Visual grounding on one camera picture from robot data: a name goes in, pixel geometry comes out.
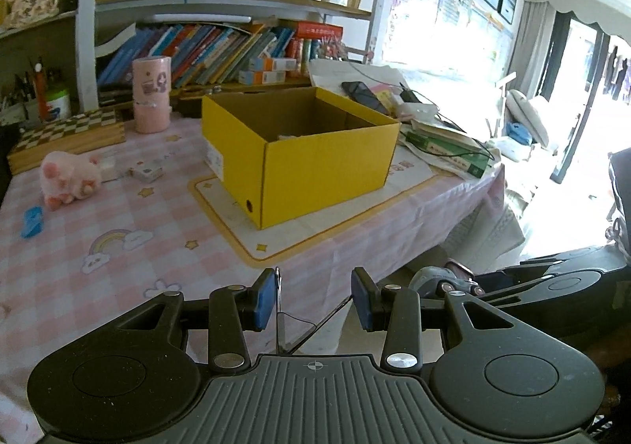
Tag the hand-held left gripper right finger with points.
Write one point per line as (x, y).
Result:
(364, 301)

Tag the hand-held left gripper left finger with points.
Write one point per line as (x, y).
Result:
(263, 301)

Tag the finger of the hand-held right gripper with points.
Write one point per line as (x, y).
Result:
(493, 296)
(567, 259)

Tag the yellow cardboard box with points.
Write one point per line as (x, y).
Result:
(315, 177)

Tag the pink plush pig toy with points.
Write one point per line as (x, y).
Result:
(64, 175)

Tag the pink checked cloth-covered desktop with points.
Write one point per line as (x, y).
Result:
(162, 207)

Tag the yellow-edged desk mat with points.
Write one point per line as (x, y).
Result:
(276, 241)

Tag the stack of green books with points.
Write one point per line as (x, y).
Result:
(458, 160)

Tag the white pillow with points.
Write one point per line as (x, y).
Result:
(532, 113)

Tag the black smartphone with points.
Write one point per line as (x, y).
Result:
(362, 93)

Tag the black rectangular box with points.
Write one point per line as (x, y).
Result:
(190, 104)

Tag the grey curtain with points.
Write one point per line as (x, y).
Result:
(535, 44)

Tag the pink cylindrical container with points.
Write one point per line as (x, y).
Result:
(152, 113)

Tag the orange and white small box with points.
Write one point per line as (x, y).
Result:
(271, 64)
(261, 77)

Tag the blue plastic clip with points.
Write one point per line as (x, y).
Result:
(32, 222)

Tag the row of leaning books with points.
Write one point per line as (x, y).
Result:
(207, 49)

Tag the wooden chessboard box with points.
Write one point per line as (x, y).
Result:
(64, 133)

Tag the green-lid white tub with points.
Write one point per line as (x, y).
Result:
(56, 106)

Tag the red and white stick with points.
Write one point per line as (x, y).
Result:
(40, 93)

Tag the white pen holder with pens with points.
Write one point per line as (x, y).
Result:
(12, 116)

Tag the white bookshelf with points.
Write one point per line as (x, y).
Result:
(85, 29)

